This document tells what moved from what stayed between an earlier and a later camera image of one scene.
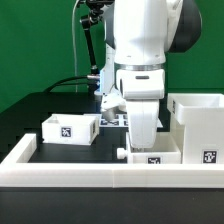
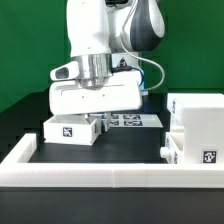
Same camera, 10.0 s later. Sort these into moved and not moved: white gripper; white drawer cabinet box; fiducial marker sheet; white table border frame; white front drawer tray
Moved: white gripper; white front drawer tray
Not moved: white drawer cabinet box; white table border frame; fiducial marker sheet
